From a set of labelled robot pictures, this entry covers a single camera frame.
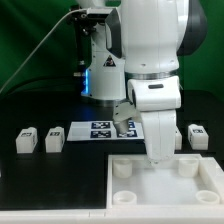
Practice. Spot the white sheet with tags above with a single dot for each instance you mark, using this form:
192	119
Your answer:
102	130

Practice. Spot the white front table rail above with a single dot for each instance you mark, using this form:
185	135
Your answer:
170	216

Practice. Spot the white square tabletop tray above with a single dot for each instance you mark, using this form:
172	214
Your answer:
184	180

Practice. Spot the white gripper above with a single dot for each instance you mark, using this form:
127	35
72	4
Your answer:
153	103

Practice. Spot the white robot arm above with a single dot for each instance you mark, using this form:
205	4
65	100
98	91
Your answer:
135	51

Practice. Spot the camera on black mount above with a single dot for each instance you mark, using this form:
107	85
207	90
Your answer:
91	24

